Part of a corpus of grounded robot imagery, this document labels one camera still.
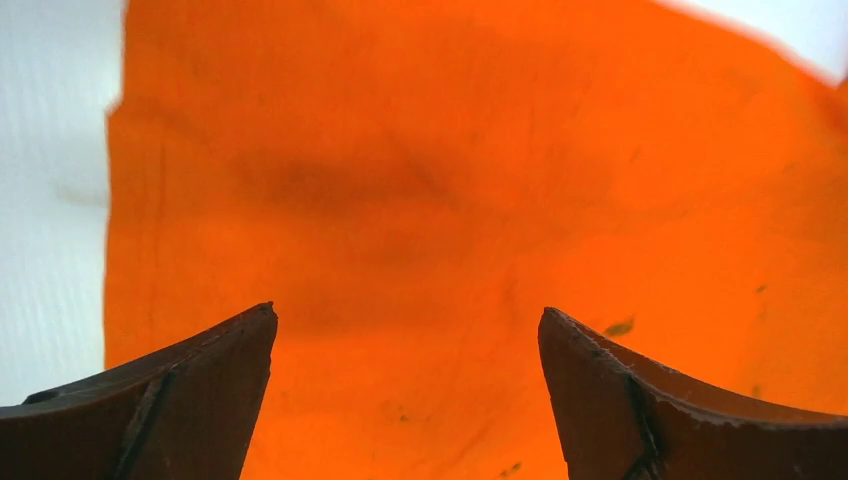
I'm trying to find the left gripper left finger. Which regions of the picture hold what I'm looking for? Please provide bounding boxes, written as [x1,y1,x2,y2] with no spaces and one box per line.
[1,303,278,480]

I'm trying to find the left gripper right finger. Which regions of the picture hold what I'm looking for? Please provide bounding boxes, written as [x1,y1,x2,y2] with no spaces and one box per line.
[538,308,847,480]

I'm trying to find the orange t shirt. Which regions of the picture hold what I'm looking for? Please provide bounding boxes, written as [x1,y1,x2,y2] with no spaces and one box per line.
[104,1,847,479]

